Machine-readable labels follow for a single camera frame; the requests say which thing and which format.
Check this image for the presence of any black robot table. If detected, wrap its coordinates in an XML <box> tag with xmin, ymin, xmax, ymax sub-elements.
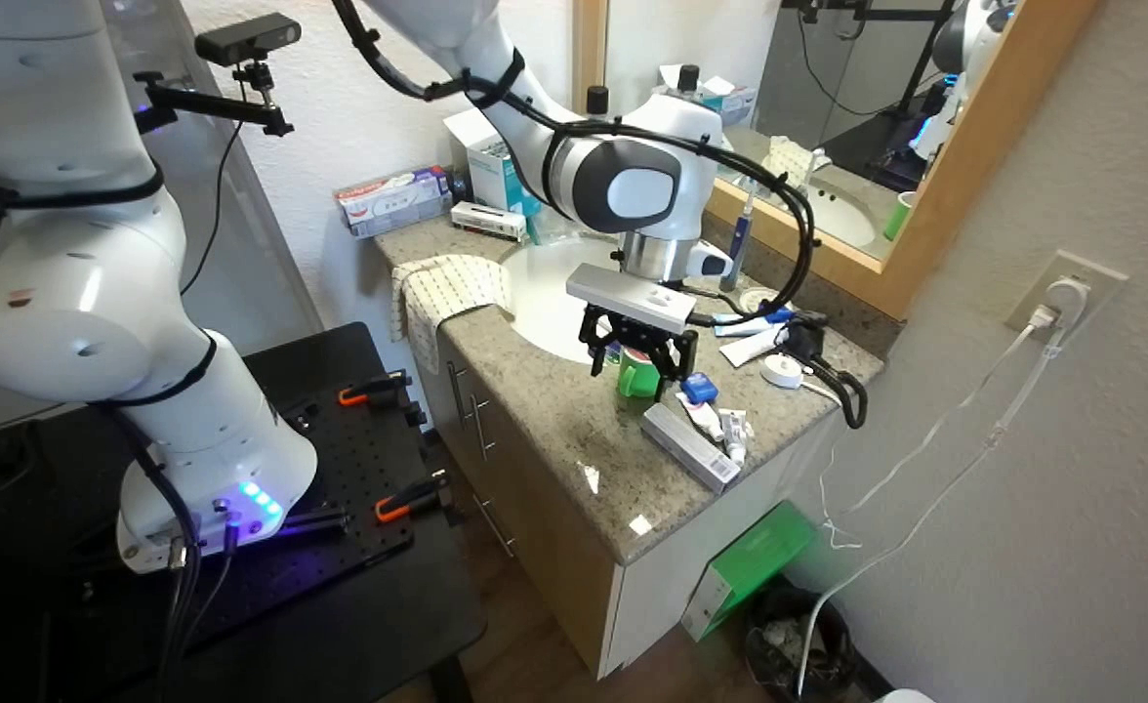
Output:
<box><xmin>0</xmin><ymin>321</ymin><xmax>491</xmax><ymax>703</ymax></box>

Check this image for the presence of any white folded towel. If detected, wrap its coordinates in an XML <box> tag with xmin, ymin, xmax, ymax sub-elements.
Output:
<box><xmin>393</xmin><ymin>251</ymin><xmax>514</xmax><ymax>345</ymax></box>

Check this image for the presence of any white tissue box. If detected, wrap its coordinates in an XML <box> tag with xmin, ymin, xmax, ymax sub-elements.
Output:
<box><xmin>331</xmin><ymin>164</ymin><xmax>453</xmax><ymax>243</ymax></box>

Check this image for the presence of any white charger cable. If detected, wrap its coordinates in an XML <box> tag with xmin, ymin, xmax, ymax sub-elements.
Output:
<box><xmin>788</xmin><ymin>316</ymin><xmax>1073</xmax><ymax>703</ymax></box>

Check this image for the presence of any white flat squeeze tube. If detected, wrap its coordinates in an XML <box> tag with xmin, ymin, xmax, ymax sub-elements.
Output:
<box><xmin>718</xmin><ymin>322</ymin><xmax>792</xmax><ymax>376</ymax></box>

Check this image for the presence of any white tube blue cap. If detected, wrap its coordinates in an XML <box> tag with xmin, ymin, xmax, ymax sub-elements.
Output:
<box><xmin>714</xmin><ymin>302</ymin><xmax>800</xmax><ymax>345</ymax></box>

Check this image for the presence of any orange black clamp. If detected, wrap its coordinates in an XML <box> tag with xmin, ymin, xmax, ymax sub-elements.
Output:
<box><xmin>373</xmin><ymin>470</ymin><xmax>459</xmax><ymax>532</ymax></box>
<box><xmin>337</xmin><ymin>371</ymin><xmax>412</xmax><ymax>414</ymax></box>

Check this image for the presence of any grey wrist camera bar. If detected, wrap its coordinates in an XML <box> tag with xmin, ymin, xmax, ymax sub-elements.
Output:
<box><xmin>561</xmin><ymin>260</ymin><xmax>702</xmax><ymax>332</ymax></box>

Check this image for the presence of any white sink basin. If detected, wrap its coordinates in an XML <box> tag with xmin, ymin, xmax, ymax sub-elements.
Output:
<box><xmin>499</xmin><ymin>237</ymin><xmax>628</xmax><ymax>368</ymax></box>

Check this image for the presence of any white toothpaste box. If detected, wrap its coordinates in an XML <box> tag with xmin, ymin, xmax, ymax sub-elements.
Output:
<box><xmin>637</xmin><ymin>403</ymin><xmax>747</xmax><ymax>494</ymax></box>

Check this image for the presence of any black base cable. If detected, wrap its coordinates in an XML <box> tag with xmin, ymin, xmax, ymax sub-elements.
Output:
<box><xmin>129</xmin><ymin>424</ymin><xmax>245</xmax><ymax>703</ymax></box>

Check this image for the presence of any crumpled white toothpaste tube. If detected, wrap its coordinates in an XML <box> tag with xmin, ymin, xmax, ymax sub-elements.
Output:
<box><xmin>678</xmin><ymin>385</ymin><xmax>759</xmax><ymax>464</ymax></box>

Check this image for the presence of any thin white cable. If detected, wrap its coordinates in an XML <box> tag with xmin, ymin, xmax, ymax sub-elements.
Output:
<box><xmin>815</xmin><ymin>309</ymin><xmax>1052</xmax><ymax>549</ymax></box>

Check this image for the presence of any black trash bin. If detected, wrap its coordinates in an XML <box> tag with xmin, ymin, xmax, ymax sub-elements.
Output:
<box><xmin>727</xmin><ymin>583</ymin><xmax>896</xmax><ymax>703</ymax></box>

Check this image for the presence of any green mug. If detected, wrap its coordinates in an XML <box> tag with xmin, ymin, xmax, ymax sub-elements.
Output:
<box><xmin>615</xmin><ymin>354</ymin><xmax>667</xmax><ymax>406</ymax></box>

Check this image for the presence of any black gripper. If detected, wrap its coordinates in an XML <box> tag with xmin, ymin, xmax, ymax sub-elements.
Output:
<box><xmin>578</xmin><ymin>302</ymin><xmax>702</xmax><ymax>389</ymax></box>

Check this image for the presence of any black exterior camera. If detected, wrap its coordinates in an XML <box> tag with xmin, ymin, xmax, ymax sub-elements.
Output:
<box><xmin>190</xmin><ymin>10</ymin><xmax>306</xmax><ymax>65</ymax></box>

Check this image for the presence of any wooden framed mirror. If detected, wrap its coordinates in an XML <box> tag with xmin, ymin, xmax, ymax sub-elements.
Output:
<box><xmin>570</xmin><ymin>0</ymin><xmax>1104</xmax><ymax>322</ymax></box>

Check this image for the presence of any green cardboard box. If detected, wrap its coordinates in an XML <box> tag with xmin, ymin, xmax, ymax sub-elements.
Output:
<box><xmin>685</xmin><ymin>501</ymin><xmax>826</xmax><ymax>639</ymax></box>

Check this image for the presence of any white round container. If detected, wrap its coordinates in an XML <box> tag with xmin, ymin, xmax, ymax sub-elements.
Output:
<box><xmin>759</xmin><ymin>351</ymin><xmax>811</xmax><ymax>393</ymax></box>

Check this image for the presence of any white charger plug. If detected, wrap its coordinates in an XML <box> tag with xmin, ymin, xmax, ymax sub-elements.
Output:
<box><xmin>1040</xmin><ymin>272</ymin><xmax>1095</xmax><ymax>332</ymax></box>

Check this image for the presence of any blue electric toothbrush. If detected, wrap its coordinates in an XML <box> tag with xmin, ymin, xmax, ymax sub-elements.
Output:
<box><xmin>721</xmin><ymin>210</ymin><xmax>759</xmax><ymax>295</ymax></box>

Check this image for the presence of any white wall outlet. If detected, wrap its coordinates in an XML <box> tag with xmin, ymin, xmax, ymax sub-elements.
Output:
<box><xmin>1004</xmin><ymin>244</ymin><xmax>1131</xmax><ymax>345</ymax></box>

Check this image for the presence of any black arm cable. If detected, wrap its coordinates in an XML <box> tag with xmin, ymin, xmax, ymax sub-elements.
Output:
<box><xmin>330</xmin><ymin>0</ymin><xmax>820</xmax><ymax>326</ymax></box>

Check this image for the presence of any wooden vanity cabinet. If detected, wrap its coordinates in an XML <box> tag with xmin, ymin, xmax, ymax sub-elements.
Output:
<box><xmin>431</xmin><ymin>322</ymin><xmax>815</xmax><ymax>682</ymax></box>

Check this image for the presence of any white lying tube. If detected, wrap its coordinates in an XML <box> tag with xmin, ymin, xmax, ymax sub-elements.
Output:
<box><xmin>446</xmin><ymin>197</ymin><xmax>531</xmax><ymax>244</ymax></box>

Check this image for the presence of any black camera cable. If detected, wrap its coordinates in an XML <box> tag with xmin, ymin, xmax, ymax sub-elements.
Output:
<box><xmin>177</xmin><ymin>115</ymin><xmax>245</xmax><ymax>302</ymax></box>

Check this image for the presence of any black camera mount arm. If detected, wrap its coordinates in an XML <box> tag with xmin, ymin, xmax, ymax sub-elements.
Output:
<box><xmin>129</xmin><ymin>53</ymin><xmax>300</xmax><ymax>140</ymax></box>

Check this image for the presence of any black hair trimmer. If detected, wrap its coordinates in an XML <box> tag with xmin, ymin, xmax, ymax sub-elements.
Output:
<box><xmin>780</xmin><ymin>316</ymin><xmax>872</xmax><ymax>434</ymax></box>

